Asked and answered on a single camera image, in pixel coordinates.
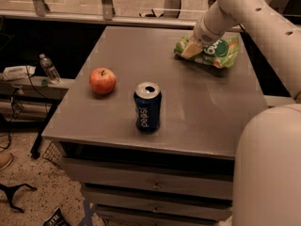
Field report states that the black floor bracket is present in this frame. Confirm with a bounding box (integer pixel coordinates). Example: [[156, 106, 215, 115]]
[[0, 184, 37, 213]]

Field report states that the metal window rail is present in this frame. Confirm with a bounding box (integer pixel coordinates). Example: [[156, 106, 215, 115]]
[[0, 0, 243, 33]]

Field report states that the black snack bag on floor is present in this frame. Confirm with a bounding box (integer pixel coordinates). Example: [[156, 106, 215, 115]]
[[42, 208, 71, 226]]

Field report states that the black cable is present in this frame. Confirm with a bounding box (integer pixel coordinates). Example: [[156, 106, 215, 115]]
[[0, 67, 51, 152]]

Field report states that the grey drawer cabinet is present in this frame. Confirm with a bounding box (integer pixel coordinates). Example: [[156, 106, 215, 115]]
[[43, 26, 266, 226]]

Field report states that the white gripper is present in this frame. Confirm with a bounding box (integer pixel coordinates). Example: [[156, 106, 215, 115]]
[[181, 10, 228, 59]]

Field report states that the white tissue pack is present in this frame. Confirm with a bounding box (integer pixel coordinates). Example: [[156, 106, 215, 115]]
[[2, 65, 36, 81]]

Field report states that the clear plastic water bottle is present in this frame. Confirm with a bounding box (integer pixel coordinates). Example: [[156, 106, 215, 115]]
[[40, 54, 61, 84]]

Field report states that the red apple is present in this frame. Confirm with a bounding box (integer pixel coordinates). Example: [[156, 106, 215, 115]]
[[88, 68, 117, 95]]

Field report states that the wire mesh basket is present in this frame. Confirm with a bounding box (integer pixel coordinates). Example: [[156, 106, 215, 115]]
[[42, 142, 61, 168]]

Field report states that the low side bench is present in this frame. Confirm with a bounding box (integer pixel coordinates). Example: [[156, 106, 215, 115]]
[[0, 76, 74, 159]]

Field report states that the blue pepsi can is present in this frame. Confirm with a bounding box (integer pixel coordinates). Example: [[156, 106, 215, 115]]
[[134, 82, 162, 133]]

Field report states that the green rice chip bag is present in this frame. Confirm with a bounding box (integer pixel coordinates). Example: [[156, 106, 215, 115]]
[[174, 36, 240, 69]]

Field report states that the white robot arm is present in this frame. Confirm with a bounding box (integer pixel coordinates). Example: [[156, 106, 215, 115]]
[[188, 0, 301, 226]]

